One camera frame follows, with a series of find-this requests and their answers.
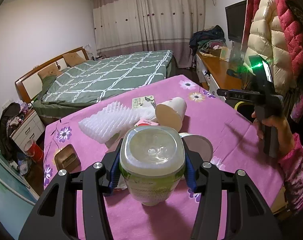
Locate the green plaid bed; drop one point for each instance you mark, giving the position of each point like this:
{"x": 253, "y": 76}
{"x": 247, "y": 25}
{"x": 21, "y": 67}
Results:
{"x": 94, "y": 81}

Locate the green white snack packet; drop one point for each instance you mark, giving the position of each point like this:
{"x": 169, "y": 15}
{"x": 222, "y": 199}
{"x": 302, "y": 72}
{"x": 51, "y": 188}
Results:
{"x": 144, "y": 101}

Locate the clear green-label plastic bottle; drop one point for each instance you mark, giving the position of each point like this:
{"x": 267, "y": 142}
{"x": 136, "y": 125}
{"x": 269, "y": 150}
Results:
{"x": 152, "y": 162}

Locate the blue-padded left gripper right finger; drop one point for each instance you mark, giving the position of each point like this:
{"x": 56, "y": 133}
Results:
{"x": 193, "y": 162}

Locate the black television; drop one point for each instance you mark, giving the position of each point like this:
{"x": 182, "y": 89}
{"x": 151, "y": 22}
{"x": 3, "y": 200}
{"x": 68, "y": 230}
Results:
{"x": 235, "y": 16}

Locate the orange wooden desk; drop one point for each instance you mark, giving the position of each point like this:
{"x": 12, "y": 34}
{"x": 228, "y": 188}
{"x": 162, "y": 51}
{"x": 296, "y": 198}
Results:
{"x": 212, "y": 74}

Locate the red bucket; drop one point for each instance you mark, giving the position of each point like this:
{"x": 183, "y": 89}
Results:
{"x": 34, "y": 151}

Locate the beige paper cup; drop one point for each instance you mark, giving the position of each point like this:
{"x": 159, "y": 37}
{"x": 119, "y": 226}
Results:
{"x": 171, "y": 113}

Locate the pile of dark clothes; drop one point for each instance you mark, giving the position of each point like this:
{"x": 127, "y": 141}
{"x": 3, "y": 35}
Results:
{"x": 202, "y": 40}

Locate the wooden headboard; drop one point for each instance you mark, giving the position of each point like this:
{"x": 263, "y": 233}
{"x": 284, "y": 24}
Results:
{"x": 30, "y": 85}

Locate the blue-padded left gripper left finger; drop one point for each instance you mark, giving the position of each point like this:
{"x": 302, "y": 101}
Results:
{"x": 111, "y": 161}

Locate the brown square pillow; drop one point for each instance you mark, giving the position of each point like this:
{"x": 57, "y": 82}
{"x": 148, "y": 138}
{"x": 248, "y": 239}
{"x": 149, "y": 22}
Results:
{"x": 73, "y": 59}
{"x": 50, "y": 70}

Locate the cream puffer jacket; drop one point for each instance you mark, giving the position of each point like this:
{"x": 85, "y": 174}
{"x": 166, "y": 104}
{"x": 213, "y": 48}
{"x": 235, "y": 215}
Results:
{"x": 265, "y": 37}

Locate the brown cardboard tray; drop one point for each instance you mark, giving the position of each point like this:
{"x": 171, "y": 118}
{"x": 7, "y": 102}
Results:
{"x": 67, "y": 159}

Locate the round grey lid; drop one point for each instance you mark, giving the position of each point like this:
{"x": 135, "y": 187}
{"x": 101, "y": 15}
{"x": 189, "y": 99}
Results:
{"x": 200, "y": 144}

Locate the white bedside cabinet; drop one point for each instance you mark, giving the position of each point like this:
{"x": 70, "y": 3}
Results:
{"x": 30, "y": 129}

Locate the white foam fruit net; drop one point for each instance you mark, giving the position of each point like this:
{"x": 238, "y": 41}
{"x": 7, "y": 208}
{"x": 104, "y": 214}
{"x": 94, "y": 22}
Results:
{"x": 113, "y": 119}

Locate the red quilted jacket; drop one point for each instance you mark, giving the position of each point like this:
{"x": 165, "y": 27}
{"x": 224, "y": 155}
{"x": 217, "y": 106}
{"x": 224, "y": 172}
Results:
{"x": 293, "y": 30}

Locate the pink white striped curtain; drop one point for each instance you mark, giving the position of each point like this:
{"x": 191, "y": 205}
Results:
{"x": 128, "y": 26}

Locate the pink red small carton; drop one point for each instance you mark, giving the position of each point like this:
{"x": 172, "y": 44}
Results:
{"x": 144, "y": 122}

